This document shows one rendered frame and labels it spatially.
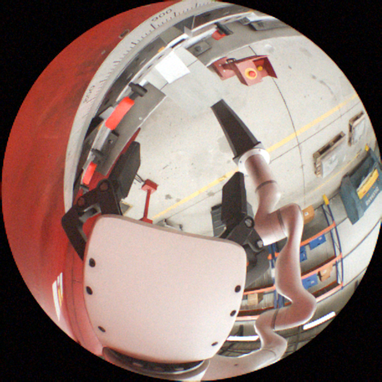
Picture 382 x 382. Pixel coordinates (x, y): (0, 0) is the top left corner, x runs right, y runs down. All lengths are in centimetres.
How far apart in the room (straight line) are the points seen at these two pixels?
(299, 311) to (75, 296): 99
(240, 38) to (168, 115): 126
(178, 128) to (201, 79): 123
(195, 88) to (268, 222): 55
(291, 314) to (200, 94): 79
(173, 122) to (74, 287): 177
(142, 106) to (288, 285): 90
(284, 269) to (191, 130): 161
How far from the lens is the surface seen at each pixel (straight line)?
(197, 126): 169
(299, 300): 47
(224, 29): 29
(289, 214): 51
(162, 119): 166
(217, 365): 27
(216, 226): 281
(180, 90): 52
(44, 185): 17
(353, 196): 559
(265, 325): 51
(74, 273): 89
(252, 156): 70
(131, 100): 26
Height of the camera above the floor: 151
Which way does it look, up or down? 37 degrees down
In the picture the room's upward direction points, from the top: 177 degrees clockwise
